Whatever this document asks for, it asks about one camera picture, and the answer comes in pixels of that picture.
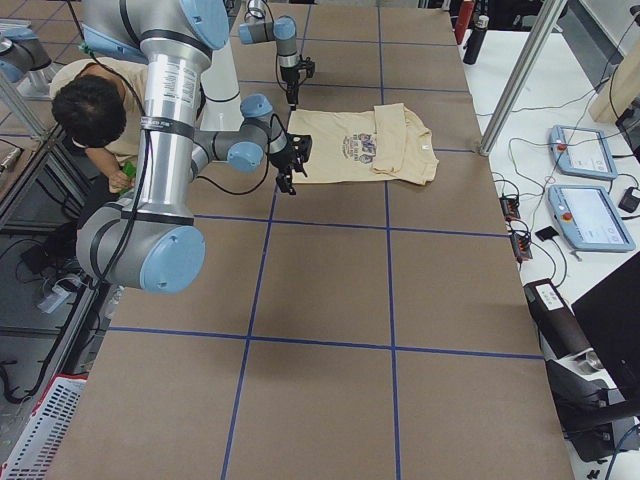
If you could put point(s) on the teach pendant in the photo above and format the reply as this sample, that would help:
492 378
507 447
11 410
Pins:
582 152
588 219

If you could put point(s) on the near teach pendant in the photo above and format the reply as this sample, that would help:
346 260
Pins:
588 219

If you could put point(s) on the aluminium frame post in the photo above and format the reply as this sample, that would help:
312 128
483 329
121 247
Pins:
535 42

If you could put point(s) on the white perforated plastic basket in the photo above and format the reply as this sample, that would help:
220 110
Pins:
45 430

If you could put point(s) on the seated person in beige shirt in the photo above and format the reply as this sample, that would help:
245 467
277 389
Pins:
96 104

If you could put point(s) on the green object in hand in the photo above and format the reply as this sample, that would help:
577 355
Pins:
129 170

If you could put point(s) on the red cylindrical bottle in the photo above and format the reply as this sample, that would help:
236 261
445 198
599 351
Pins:
465 13

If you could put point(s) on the far teach pendant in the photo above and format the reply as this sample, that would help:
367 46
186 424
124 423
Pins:
582 152

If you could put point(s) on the black monitor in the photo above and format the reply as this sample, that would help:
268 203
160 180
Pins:
608 315

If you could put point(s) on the black steel-capped water bottle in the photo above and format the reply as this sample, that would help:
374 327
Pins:
475 40

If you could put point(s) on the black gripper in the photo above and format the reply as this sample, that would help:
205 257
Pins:
282 161
289 76

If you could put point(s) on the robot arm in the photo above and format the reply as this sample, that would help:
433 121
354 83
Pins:
190 117
260 26

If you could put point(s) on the beige printed t-shirt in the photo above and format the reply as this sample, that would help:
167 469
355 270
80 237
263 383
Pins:
387 142

